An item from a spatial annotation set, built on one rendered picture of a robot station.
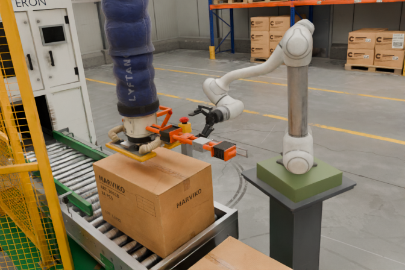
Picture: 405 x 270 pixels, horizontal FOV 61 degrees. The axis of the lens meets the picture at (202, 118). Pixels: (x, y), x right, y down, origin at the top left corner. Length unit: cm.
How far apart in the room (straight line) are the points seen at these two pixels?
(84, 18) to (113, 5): 974
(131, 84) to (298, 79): 83
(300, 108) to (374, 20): 820
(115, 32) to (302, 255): 175
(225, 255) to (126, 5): 136
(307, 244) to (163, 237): 98
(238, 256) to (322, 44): 885
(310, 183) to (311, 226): 42
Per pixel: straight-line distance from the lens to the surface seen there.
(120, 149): 194
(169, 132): 170
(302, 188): 199
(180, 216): 191
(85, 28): 1148
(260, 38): 983
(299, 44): 166
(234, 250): 200
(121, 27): 173
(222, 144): 152
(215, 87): 204
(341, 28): 1020
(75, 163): 330
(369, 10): 994
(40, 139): 211
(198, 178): 191
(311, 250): 249
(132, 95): 179
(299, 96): 177
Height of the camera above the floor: 184
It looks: 19 degrees down
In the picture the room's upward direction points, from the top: 4 degrees counter-clockwise
